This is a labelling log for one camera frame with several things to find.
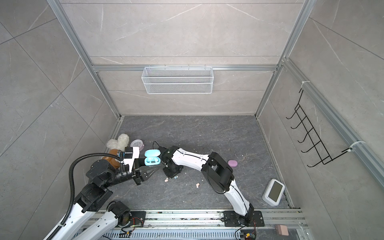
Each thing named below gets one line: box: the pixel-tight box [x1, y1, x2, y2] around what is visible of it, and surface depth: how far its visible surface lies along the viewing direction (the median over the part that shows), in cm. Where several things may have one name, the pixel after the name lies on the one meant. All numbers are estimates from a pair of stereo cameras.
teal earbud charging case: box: [144, 149, 161, 166], surface depth 56 cm
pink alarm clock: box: [130, 139, 145, 152], surface depth 102 cm
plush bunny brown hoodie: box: [102, 133, 130, 169], surface depth 92 cm
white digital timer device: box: [262, 178, 286, 206], surface depth 80 cm
